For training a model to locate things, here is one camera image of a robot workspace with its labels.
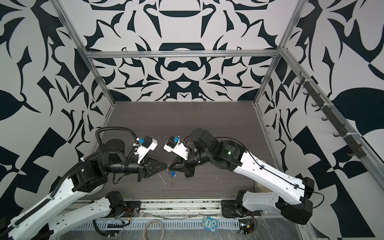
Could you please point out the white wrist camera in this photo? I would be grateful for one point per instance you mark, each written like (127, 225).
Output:
(143, 146)
(177, 146)

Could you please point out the black wall hook rack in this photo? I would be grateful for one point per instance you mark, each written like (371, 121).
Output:
(333, 115)

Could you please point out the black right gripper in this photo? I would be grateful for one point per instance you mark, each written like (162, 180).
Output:
(186, 166)

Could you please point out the blue owl toy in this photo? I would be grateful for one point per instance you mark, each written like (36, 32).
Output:
(210, 224)

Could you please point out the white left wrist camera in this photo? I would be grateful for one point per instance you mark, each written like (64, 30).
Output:
(143, 146)

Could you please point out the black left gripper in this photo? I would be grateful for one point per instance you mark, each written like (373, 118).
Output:
(142, 170)

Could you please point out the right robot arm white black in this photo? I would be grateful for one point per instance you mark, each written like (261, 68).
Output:
(289, 196)

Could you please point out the green lit circuit board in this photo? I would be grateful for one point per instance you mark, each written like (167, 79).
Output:
(247, 226)

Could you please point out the white slotted cable duct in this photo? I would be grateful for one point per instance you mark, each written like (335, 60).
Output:
(174, 224)

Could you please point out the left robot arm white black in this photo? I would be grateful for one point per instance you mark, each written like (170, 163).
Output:
(46, 221)

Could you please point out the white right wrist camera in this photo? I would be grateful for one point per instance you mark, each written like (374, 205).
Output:
(177, 146)

